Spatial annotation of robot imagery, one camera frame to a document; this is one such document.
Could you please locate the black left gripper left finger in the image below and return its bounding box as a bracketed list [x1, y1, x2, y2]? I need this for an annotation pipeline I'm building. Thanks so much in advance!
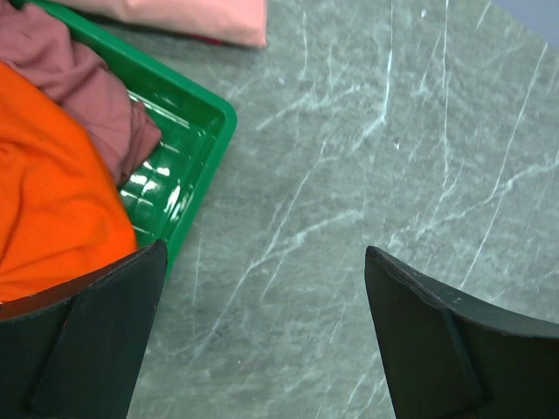
[1, 240, 168, 418]

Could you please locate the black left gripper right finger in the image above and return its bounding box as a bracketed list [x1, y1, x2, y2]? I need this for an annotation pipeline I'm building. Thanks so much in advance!
[364, 246, 558, 418]

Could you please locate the pink t-shirt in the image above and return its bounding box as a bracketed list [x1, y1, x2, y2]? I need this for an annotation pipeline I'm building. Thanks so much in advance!
[52, 0, 268, 48]

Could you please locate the orange t-shirt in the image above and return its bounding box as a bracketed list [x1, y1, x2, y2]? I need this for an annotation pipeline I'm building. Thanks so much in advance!
[1, 65, 137, 302]

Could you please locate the green plastic bin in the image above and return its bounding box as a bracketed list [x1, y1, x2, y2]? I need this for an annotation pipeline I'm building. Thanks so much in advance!
[38, 1, 238, 265]

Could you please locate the mauve t-shirt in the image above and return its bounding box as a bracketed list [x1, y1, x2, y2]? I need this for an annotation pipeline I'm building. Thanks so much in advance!
[1, 1, 162, 184]

